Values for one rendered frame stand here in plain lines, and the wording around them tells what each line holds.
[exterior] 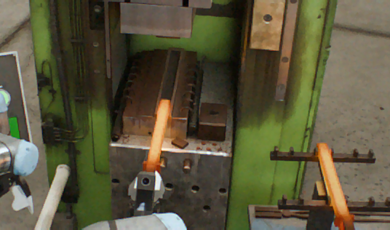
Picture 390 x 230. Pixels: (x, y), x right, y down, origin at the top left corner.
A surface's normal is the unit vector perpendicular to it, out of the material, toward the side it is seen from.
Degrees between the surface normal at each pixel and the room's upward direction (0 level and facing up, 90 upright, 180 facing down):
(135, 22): 90
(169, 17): 90
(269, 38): 90
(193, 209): 90
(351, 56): 0
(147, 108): 0
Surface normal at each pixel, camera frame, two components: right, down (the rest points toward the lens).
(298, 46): -0.08, 0.58
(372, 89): 0.04, -0.81
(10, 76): 0.32, 0.07
